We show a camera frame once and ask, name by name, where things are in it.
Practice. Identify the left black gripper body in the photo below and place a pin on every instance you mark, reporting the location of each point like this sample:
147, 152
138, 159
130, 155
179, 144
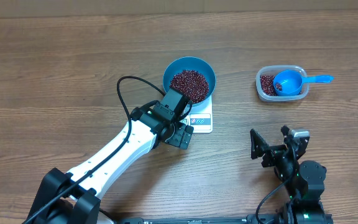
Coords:
179, 137

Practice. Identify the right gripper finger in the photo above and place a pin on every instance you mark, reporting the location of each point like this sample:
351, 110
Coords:
258, 144
285, 130

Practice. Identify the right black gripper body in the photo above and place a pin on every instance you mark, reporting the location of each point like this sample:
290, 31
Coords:
284, 167

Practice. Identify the blue plastic measuring scoop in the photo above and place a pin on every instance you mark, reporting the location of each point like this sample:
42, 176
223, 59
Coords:
290, 82

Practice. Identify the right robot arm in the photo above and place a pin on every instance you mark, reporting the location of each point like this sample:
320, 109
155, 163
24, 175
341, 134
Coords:
303, 181

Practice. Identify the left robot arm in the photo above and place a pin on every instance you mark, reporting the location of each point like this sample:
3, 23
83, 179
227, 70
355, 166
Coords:
75, 196

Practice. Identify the white digital kitchen scale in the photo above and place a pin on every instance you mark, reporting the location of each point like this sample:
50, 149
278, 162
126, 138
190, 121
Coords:
200, 117

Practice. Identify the blue metal bowl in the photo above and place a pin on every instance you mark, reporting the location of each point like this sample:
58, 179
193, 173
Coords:
190, 63

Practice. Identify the red adzuki beans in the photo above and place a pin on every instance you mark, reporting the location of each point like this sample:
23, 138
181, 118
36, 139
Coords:
192, 84

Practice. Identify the clear plastic food container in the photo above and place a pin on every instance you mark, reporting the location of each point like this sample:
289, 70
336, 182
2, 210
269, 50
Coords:
272, 71

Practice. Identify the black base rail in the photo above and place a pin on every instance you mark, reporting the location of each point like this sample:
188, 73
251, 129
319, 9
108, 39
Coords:
191, 220

